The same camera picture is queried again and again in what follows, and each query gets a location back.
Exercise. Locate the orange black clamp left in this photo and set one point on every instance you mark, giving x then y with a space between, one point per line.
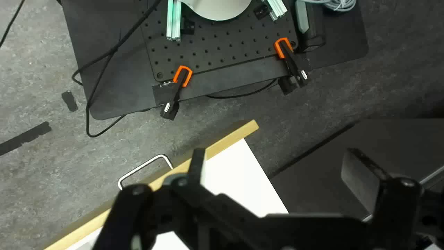
171 92

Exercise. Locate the black perforated breadboard plate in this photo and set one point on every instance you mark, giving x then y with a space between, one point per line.
176 35

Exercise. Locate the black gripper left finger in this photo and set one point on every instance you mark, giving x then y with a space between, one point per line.
196 166

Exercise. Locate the metal drawer handle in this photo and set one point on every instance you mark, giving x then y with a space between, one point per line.
159 157

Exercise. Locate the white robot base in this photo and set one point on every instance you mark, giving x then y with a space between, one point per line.
219 10

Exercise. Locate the orange black clamp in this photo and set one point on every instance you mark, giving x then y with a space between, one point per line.
296 77
171 92

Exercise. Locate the small black tape piece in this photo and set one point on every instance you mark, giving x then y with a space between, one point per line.
70 100

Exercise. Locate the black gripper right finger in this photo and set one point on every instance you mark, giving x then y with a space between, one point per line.
363 177

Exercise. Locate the orange black clamp right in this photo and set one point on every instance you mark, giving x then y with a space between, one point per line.
296 77

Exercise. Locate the black tape strip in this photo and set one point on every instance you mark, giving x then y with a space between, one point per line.
24 138

